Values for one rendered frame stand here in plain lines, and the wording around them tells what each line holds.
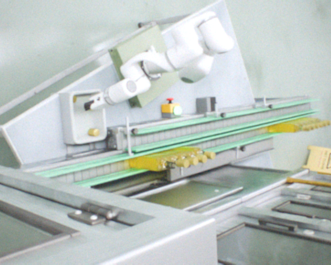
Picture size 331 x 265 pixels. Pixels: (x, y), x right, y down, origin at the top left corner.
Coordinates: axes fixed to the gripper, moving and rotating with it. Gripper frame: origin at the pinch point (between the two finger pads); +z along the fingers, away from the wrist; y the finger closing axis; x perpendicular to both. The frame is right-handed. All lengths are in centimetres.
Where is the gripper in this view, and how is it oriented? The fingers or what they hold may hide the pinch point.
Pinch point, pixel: (91, 105)
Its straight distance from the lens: 193.2
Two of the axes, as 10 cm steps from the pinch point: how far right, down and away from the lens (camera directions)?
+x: -2.4, -9.7, 0.6
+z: -6.6, 2.1, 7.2
